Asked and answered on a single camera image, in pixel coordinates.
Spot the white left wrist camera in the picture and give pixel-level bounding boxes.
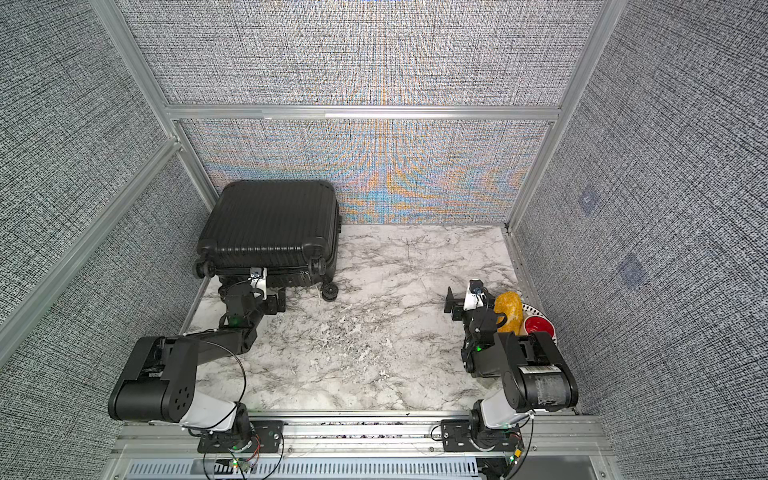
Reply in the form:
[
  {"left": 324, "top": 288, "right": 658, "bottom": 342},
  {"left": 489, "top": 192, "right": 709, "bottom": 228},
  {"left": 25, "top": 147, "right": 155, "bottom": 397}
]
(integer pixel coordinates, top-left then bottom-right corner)
[{"left": 249, "top": 267, "right": 267, "bottom": 298}]

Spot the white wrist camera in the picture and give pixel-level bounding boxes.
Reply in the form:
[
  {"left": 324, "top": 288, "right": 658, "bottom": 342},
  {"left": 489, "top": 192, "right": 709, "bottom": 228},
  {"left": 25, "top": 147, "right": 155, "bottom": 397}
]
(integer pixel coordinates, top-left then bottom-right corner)
[
  {"left": 249, "top": 267, "right": 267, "bottom": 298},
  {"left": 463, "top": 279, "right": 495, "bottom": 311}
]

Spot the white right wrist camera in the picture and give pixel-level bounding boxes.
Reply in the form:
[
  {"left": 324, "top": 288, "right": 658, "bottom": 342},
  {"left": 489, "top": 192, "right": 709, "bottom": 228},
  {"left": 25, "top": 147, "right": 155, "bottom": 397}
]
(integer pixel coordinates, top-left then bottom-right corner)
[{"left": 463, "top": 279, "right": 495, "bottom": 311}]

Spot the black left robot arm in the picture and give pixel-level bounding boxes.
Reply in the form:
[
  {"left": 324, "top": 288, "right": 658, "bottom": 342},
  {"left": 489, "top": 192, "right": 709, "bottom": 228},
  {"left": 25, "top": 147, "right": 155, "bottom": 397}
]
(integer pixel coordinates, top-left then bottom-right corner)
[{"left": 107, "top": 280, "right": 286, "bottom": 437}]

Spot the aluminium cage frame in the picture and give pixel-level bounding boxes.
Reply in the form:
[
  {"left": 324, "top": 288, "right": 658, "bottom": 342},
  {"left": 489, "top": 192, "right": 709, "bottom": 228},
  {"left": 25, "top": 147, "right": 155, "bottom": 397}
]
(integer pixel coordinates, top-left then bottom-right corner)
[{"left": 1, "top": 1, "right": 627, "bottom": 363}]

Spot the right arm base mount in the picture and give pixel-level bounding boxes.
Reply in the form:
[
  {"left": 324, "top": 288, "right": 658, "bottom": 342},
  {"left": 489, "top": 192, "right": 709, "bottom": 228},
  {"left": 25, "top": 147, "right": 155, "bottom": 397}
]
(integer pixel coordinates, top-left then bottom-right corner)
[{"left": 439, "top": 420, "right": 524, "bottom": 453}]

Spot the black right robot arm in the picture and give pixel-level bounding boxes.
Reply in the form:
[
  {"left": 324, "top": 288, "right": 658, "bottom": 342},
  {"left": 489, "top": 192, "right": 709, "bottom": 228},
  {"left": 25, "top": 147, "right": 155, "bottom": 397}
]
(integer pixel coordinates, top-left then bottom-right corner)
[{"left": 444, "top": 280, "right": 579, "bottom": 431}]

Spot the black ribbed hard-shell suitcase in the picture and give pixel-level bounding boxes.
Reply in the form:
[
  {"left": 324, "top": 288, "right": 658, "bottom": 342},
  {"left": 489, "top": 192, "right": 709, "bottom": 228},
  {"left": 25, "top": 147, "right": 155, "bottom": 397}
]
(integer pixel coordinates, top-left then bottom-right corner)
[{"left": 194, "top": 180, "right": 341, "bottom": 302}]

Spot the white patterned plate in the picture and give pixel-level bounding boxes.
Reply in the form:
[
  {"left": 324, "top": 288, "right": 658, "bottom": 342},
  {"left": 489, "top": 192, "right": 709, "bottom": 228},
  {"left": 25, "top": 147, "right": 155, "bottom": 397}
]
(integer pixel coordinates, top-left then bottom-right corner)
[{"left": 519, "top": 304, "right": 554, "bottom": 336}]

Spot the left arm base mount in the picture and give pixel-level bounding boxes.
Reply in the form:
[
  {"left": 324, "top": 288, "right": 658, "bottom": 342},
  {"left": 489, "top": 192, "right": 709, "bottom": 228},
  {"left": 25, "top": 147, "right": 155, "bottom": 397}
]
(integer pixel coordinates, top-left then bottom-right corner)
[{"left": 197, "top": 420, "right": 285, "bottom": 454}]

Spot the red and white cup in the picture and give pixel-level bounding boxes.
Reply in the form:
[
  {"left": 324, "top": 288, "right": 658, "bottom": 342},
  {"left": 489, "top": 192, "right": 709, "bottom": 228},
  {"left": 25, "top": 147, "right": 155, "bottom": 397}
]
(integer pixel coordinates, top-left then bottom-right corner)
[{"left": 521, "top": 315, "right": 556, "bottom": 338}]

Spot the yellow mesh-wrapped bread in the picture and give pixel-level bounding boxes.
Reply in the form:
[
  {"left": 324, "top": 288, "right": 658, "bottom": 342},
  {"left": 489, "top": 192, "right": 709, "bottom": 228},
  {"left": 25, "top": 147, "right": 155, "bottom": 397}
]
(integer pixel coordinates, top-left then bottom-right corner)
[{"left": 494, "top": 291, "right": 524, "bottom": 335}]

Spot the aluminium front rail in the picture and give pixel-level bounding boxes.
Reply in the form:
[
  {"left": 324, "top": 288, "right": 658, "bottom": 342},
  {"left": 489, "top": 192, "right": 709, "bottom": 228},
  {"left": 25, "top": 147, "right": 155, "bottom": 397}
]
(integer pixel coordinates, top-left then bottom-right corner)
[{"left": 100, "top": 411, "right": 623, "bottom": 479}]

